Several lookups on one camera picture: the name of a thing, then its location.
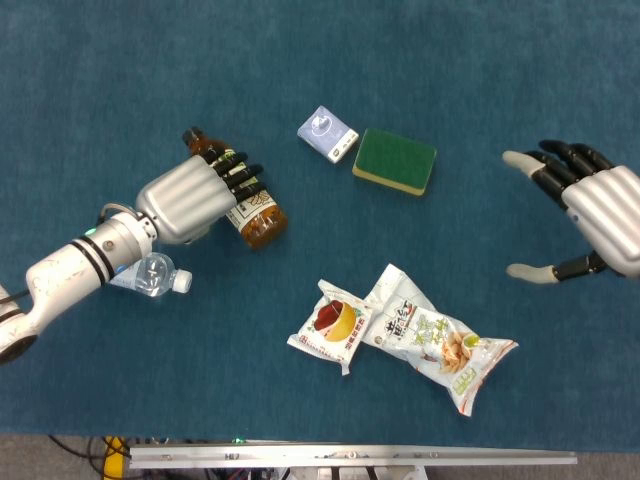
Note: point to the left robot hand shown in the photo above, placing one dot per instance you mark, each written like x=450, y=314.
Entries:
x=185, y=200

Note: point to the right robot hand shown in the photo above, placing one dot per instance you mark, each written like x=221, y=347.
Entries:
x=605, y=210

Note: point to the brown tea bottle green label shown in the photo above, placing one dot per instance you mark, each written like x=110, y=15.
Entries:
x=260, y=227

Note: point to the clear plastic water bottle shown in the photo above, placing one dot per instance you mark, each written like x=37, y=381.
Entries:
x=155, y=275

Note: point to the small white cake snack packet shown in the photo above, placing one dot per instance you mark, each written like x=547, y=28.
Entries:
x=330, y=320

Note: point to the large white snack bag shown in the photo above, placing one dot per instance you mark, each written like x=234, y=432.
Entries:
x=440, y=340

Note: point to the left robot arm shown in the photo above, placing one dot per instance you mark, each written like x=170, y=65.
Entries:
x=65, y=270

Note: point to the blue tissue pack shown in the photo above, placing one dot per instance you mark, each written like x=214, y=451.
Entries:
x=325, y=130

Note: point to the blue table cloth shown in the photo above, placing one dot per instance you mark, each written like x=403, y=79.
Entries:
x=175, y=360

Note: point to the green yellow sponge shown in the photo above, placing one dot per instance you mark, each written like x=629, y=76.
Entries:
x=395, y=157

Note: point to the aluminium rail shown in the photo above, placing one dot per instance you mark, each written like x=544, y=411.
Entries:
x=350, y=455

